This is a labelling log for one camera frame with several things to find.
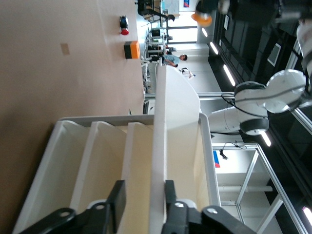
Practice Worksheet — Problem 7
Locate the orange button enclosure box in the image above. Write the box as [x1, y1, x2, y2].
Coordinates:
[123, 40, 141, 60]

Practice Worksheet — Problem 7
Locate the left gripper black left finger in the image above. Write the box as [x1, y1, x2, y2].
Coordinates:
[18, 179, 127, 234]

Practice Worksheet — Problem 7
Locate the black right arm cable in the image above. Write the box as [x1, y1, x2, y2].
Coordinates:
[220, 82, 312, 118]

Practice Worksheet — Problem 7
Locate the white lowest cabinet drawer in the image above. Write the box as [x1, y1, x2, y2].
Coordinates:
[26, 120, 93, 221]

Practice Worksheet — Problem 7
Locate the person in teal shirt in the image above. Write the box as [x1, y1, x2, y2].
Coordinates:
[162, 54, 189, 68]

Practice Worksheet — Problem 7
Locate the aluminium profile frame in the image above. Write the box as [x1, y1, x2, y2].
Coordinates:
[198, 91, 312, 234]

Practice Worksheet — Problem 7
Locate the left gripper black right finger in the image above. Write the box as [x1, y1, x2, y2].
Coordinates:
[162, 179, 256, 234]

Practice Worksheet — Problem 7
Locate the white drawer cabinet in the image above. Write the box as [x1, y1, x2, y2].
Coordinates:
[12, 113, 222, 234]

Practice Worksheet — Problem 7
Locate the brown tape patch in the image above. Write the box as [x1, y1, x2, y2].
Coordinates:
[60, 42, 71, 56]

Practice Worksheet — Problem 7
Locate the red push button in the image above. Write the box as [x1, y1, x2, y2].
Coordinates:
[118, 15, 130, 36]

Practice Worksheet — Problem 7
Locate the blue red wall poster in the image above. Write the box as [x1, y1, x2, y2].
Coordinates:
[213, 150, 221, 169]

